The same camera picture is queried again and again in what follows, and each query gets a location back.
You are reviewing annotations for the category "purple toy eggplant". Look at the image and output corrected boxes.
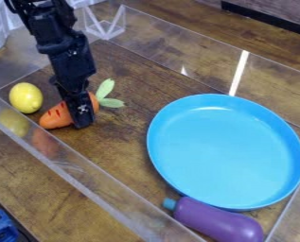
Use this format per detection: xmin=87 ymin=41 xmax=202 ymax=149
xmin=162 ymin=197 xmax=264 ymax=242

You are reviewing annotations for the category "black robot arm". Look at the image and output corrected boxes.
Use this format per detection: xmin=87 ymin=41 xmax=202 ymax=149
xmin=4 ymin=0 xmax=97 ymax=129

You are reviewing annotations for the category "clear acrylic barrier wall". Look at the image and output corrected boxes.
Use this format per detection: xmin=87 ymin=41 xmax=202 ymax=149
xmin=0 ymin=0 xmax=300 ymax=242

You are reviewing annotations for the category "blue round tray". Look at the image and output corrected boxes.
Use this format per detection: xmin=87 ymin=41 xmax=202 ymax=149
xmin=148 ymin=94 xmax=300 ymax=211

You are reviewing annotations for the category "yellow toy lemon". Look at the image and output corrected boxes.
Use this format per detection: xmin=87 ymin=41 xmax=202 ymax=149
xmin=10 ymin=82 xmax=43 ymax=113

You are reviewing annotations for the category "black baseboard strip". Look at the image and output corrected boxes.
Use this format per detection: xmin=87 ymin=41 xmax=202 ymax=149
xmin=220 ymin=1 xmax=300 ymax=34

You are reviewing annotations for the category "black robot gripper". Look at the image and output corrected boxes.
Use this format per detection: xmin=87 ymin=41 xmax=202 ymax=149
xmin=35 ymin=32 xmax=97 ymax=129

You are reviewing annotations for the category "blue plastic object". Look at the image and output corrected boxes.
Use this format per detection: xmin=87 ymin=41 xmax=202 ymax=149
xmin=0 ymin=210 xmax=19 ymax=242

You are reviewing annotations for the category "orange toy carrot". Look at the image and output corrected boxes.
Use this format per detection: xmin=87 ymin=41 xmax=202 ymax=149
xmin=38 ymin=78 xmax=125 ymax=130

